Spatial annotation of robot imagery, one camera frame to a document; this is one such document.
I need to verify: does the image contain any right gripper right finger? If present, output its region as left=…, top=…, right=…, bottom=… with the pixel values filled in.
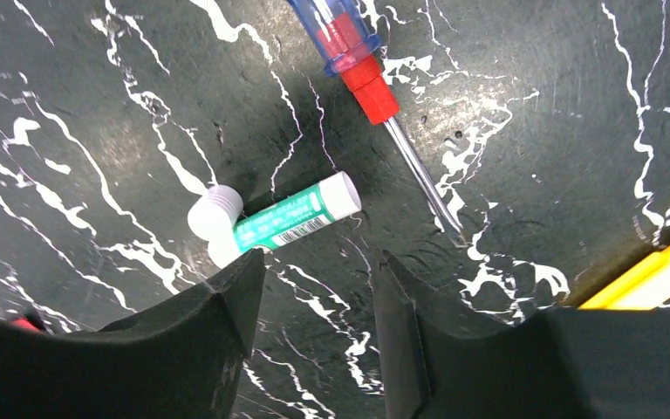
left=373, top=252, right=670, bottom=418

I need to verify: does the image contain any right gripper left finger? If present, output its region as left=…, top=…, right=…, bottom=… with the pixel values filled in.
left=0, top=250, right=265, bottom=418

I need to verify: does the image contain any white glue stick cap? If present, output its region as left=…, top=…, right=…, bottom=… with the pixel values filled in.
left=187, top=185, right=243, bottom=240

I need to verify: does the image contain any green white glue stick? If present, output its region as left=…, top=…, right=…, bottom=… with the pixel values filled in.
left=207, top=171, right=362, bottom=268

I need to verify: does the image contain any blue red screwdriver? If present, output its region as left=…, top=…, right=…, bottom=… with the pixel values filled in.
left=289, top=0, right=468, bottom=248

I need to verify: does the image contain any yellow handled screwdriver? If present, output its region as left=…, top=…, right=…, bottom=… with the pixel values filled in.
left=580, top=245, right=670, bottom=311

